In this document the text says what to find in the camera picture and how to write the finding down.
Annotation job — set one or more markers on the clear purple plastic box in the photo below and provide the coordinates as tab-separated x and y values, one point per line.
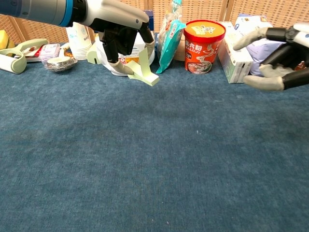
49	50

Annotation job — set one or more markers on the red white small carton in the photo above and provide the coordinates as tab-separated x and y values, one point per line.
33	52

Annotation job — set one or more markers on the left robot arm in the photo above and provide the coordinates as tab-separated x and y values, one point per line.
36	9

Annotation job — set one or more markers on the navy blue flat box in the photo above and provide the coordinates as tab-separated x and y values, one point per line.
150	18

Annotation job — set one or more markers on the small orange snack pack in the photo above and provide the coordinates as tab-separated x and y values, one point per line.
68	52

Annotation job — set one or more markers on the blue plastic packet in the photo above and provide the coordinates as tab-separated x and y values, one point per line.
156	44

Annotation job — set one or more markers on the green white lint roller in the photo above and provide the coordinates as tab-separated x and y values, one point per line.
20	63

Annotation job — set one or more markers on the light green holder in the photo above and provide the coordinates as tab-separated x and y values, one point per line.
91	56

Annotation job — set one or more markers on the single green sticky note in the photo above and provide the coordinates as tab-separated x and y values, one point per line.
143	60

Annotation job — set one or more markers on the pale blue tissue pack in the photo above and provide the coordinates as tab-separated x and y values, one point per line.
256	24

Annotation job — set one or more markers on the white detergent tub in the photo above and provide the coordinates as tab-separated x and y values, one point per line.
136	43

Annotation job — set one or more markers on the blue table cloth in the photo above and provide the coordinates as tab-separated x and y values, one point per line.
154	169

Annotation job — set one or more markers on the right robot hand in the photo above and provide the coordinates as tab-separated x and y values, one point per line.
294	48

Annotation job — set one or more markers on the white long tissue carton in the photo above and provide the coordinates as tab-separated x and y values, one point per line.
235	66

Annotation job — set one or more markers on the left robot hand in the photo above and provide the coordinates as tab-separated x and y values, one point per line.
113	12

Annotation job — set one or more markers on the teal snack bag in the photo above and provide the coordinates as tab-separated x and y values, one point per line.
169	38

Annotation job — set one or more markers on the red instant noodle cup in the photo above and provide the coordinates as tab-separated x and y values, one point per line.
202	48

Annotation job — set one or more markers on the silver foil cup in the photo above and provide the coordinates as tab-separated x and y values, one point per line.
60	64

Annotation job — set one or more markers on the yellow sponge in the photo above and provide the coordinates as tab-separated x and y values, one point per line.
3	38

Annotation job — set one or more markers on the green sticky note pad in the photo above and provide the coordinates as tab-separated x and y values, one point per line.
150	80

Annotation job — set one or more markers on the white paper cup stack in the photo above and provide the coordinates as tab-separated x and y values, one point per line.
79	43

